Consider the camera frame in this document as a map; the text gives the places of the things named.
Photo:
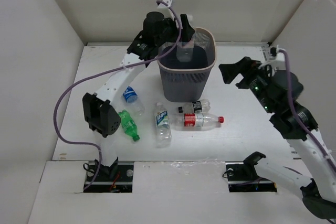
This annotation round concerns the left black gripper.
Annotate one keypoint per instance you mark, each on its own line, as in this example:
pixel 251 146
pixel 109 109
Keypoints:
pixel 187 31

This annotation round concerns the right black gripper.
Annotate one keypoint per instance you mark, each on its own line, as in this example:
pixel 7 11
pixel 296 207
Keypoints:
pixel 247 66

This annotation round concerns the black label plastic bottle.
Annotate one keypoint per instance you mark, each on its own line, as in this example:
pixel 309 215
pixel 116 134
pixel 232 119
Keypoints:
pixel 200 106

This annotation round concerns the red label plastic bottle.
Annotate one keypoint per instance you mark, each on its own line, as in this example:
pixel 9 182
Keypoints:
pixel 197 121

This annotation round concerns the blue label plastic bottle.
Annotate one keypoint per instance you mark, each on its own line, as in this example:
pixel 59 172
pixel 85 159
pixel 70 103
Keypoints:
pixel 132 102

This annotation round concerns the green white label bottle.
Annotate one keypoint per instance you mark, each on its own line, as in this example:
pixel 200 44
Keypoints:
pixel 162 126

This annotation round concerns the green plastic soda bottle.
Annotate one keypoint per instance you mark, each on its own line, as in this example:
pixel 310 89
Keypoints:
pixel 128 125

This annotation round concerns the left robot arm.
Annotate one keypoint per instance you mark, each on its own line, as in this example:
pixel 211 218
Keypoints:
pixel 99 107

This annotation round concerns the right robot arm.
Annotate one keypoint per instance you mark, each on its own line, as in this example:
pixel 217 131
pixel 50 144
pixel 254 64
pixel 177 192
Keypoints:
pixel 277 92

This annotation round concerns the grey mesh waste bin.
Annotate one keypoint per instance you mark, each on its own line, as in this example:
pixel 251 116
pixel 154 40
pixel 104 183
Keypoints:
pixel 185 81

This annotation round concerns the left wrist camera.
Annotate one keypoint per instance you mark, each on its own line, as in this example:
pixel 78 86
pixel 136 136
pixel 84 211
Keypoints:
pixel 164 5

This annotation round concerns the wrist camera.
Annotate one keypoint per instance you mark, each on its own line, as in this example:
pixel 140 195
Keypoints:
pixel 277 58
pixel 164 5

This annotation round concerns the aluminium rail right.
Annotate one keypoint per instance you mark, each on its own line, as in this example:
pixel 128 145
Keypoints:
pixel 266 50

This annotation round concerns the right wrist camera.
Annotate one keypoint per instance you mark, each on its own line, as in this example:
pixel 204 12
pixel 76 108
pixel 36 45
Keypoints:
pixel 277 58

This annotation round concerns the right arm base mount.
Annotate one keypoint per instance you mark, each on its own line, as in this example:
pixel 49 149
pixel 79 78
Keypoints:
pixel 241 179

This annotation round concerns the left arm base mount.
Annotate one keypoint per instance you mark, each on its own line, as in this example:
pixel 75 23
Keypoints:
pixel 120 179

